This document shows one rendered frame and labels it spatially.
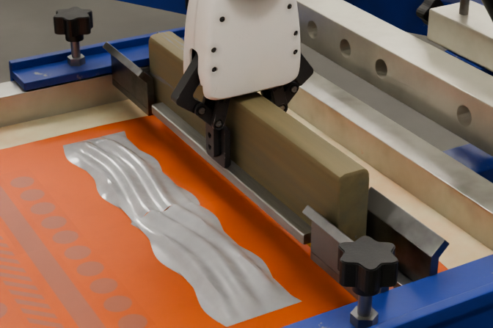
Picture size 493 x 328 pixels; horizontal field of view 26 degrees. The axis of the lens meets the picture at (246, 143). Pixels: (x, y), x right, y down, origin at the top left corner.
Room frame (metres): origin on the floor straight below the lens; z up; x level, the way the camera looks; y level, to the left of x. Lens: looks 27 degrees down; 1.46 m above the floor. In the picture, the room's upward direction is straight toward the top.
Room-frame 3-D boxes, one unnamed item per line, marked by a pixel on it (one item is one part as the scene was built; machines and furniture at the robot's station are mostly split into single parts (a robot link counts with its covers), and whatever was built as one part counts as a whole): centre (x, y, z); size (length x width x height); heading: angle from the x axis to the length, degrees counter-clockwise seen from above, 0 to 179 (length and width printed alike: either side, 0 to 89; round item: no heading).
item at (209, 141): (0.88, 0.04, 1.03); 0.03 x 0.03 x 0.07; 30
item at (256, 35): (0.89, 0.00, 1.12); 0.10 x 0.08 x 0.11; 120
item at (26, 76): (1.15, 0.12, 0.98); 0.30 x 0.05 x 0.07; 120
